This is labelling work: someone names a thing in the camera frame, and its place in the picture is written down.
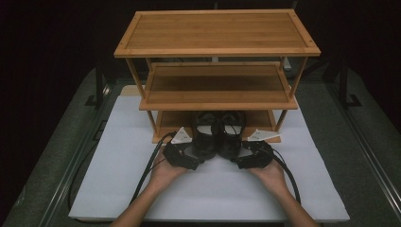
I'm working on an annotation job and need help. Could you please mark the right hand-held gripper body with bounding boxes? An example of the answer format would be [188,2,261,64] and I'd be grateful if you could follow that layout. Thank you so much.
[235,129,282,170]

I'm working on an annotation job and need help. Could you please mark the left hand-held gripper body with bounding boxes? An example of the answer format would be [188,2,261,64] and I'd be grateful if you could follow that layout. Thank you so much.
[162,126,203,171]

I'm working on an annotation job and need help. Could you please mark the black leather shoe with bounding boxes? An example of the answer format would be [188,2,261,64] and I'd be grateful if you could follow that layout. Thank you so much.
[191,111,221,161]
[217,111,247,161]

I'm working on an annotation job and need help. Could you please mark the wooden three-tier shoe rack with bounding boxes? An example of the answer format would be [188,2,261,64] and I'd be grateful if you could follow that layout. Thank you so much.
[113,9,322,145]

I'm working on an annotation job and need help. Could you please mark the person's left hand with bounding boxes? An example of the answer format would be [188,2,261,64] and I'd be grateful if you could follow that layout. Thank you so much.
[148,150,191,193]

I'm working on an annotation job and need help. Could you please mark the person's right hand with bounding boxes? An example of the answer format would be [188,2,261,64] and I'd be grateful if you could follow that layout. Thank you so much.
[248,158,288,196]

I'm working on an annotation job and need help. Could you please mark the white table mat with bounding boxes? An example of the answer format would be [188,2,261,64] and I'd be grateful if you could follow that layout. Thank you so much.
[68,94,351,223]

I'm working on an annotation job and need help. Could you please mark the black metal stand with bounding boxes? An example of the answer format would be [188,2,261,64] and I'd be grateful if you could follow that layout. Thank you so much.
[338,55,363,110]
[84,58,112,111]

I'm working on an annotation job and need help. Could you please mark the black cable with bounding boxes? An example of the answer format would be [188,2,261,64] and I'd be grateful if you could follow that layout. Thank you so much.
[267,147,303,205]
[130,131,177,205]

